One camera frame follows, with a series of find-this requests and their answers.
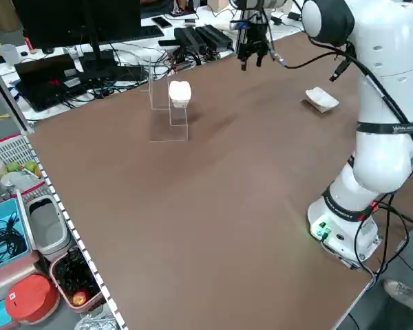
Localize aluminium table edge rail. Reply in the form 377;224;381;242
27;132;129;330

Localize smartphone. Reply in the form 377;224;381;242
151;15;173;29

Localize blue plastic bin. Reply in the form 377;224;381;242
0;198;32;275

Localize translucent plastic cup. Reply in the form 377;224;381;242
0;43;22;67

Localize black monitor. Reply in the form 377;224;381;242
12;0;149;83

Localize red apple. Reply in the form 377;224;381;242
71;290;91;307

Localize white box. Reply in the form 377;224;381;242
168;80;194;110
305;87;340;114

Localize brown cardboard box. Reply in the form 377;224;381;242
206;0;235;14

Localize person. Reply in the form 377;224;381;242
383;278;413;313

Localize white bowl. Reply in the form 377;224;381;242
0;170;39;189

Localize black base cable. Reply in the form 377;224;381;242
353;191;413;287

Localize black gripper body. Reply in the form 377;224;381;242
236;24;271;56

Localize clear plastic stepped holder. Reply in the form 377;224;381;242
140;56;190;143

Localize coiled black cables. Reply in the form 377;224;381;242
0;211;22;271

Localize red round lidded container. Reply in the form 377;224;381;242
5;273;61;326

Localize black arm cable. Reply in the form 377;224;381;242
266;29;413;179

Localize black power brick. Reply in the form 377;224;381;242
194;23;235;50
173;26;209;52

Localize tangled black cables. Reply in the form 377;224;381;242
89;41;207;101

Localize crumpled silver foil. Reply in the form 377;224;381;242
74;311;127;330

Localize black laptop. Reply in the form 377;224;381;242
12;53;89;113

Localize white plastic basket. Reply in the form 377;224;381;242
0;133;45;193

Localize grey plastic bin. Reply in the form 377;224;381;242
24;194;74;257

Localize pink plastic bin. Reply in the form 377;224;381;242
49;245;107;316

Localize aluminium corner frame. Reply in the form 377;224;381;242
0;51;36;135

